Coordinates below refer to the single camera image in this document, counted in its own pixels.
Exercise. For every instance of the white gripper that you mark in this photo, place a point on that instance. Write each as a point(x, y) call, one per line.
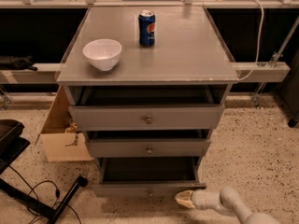
point(199, 198)

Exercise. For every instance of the grey bottom drawer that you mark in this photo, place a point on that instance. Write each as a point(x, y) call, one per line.
point(143, 176)

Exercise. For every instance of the grey drawer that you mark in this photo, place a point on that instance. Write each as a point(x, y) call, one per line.
point(150, 143)
point(141, 108)
point(143, 176)

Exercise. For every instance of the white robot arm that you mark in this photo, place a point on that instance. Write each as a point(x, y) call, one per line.
point(227, 202)

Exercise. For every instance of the grey middle drawer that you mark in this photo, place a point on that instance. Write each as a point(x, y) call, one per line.
point(150, 143)

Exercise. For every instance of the grey top drawer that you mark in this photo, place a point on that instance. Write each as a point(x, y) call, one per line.
point(141, 108)

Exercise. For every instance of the grey drawer cabinet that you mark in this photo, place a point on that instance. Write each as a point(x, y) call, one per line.
point(137, 104)

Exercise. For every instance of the cardboard box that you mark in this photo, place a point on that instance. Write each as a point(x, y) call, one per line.
point(59, 136)

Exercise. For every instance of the dark cart at right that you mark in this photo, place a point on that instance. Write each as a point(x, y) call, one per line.
point(288, 92)

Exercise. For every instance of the white bowl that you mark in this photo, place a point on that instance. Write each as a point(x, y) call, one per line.
point(103, 54)

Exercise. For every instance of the blue pepsi can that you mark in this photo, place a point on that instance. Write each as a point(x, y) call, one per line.
point(146, 21)

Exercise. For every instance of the metal railing frame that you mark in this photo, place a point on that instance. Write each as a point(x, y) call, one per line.
point(31, 72)

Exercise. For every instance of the black cloth on rail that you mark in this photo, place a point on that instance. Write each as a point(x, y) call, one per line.
point(16, 63)

